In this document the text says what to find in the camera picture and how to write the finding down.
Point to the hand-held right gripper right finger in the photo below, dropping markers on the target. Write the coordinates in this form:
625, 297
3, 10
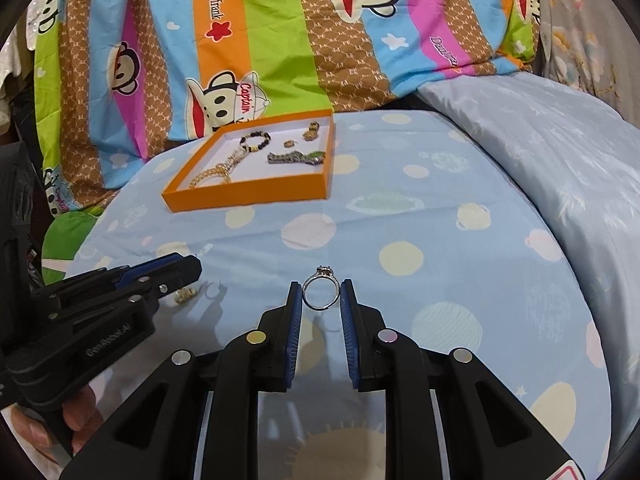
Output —
348, 340

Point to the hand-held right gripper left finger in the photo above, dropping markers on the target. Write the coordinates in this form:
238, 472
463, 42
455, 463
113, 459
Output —
296, 340

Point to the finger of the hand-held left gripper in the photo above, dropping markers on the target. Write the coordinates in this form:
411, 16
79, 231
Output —
170, 277
150, 265

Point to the orange cardboard box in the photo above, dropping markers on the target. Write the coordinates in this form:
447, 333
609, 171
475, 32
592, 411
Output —
250, 195

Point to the silver and gold wristwatch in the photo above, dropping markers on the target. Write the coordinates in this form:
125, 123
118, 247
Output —
290, 158

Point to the gold linked rings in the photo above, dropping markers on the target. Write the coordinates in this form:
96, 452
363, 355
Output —
311, 132

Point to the person's left hand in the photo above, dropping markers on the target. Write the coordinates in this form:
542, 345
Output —
80, 407

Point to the green cushion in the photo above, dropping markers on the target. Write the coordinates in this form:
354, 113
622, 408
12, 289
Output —
65, 245

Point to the light blue planet-print sheet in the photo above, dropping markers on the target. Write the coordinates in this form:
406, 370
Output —
425, 220

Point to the white lace garment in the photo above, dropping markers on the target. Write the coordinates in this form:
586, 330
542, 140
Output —
12, 60

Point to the pale blue quilt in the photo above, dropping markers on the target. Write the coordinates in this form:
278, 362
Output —
550, 160

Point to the striped cartoon printed blanket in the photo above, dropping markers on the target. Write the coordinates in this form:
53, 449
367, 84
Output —
275, 20

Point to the grey floral cloth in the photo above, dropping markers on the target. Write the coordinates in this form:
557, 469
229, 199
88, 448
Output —
585, 20

